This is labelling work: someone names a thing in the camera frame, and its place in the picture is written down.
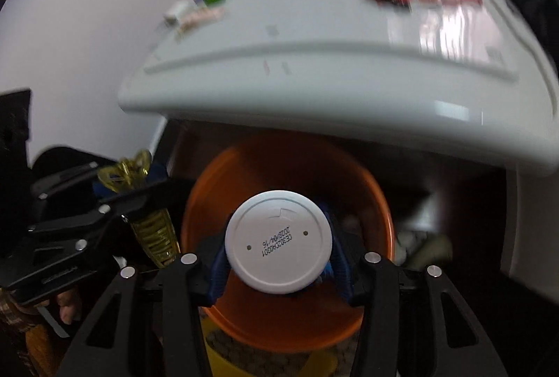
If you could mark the blue sheer scarf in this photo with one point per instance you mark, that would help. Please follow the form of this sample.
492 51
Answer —
337 269

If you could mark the white usb charger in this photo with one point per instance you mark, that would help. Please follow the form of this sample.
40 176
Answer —
177 11

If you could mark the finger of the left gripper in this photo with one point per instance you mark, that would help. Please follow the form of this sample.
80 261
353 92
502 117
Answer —
143 200
50 185

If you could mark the pink cosmetic tube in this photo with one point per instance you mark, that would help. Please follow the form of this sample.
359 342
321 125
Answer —
201 16

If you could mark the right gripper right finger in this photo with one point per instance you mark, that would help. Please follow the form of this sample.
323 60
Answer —
415 322

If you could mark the person's left hand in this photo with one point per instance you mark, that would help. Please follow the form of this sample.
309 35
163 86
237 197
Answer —
29 346

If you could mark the yellow-green hair claw clip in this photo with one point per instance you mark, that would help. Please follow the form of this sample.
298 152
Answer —
154 231

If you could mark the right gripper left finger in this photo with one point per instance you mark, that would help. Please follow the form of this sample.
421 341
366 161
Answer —
149 324

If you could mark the large green white lotion bottle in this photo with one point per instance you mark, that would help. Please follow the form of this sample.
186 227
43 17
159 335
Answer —
278 242

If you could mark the orange trash bucket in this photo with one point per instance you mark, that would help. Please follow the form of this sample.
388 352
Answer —
303 321

